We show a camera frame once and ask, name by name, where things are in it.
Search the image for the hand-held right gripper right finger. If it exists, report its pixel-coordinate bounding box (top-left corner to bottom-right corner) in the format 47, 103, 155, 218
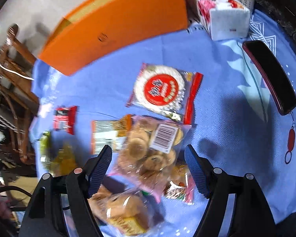
184, 144, 277, 237

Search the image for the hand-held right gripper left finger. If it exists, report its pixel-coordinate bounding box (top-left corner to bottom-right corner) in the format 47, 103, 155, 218
18, 144, 113, 237

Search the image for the clear biscuit bag with barcode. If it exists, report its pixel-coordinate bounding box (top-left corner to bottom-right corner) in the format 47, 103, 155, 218
111, 115, 191, 203

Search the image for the pile of snack packets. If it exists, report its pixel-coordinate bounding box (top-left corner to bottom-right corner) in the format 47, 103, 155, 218
39, 63, 204, 236

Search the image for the orange cardboard box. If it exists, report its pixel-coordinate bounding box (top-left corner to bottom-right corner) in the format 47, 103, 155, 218
37, 0, 190, 76

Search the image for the blue printed tablecloth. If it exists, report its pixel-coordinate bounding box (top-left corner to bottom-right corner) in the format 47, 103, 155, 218
30, 0, 296, 237

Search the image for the red key fob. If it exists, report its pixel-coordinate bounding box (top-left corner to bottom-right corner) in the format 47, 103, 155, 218
284, 111, 296, 165

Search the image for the black smartphone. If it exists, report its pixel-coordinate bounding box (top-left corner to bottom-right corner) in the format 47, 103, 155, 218
242, 40, 296, 116

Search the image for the brown wooden chair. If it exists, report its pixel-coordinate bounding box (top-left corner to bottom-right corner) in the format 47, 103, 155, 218
0, 23, 40, 165

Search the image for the floral tissue box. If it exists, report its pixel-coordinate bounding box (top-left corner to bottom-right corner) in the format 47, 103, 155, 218
183, 0, 251, 41

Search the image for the dark carved wooden bench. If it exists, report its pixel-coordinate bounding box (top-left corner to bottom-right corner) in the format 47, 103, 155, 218
252, 0, 296, 63

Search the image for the black cable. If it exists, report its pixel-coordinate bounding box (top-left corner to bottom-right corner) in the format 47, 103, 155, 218
0, 186, 34, 211

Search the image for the white power cable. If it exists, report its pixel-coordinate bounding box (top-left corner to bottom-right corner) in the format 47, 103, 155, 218
0, 61, 35, 81

